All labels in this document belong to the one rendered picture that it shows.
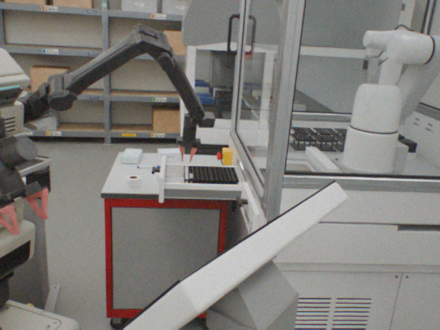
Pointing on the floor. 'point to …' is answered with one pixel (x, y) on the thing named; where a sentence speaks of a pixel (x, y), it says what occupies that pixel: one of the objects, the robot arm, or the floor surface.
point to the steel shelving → (139, 129)
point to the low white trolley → (154, 236)
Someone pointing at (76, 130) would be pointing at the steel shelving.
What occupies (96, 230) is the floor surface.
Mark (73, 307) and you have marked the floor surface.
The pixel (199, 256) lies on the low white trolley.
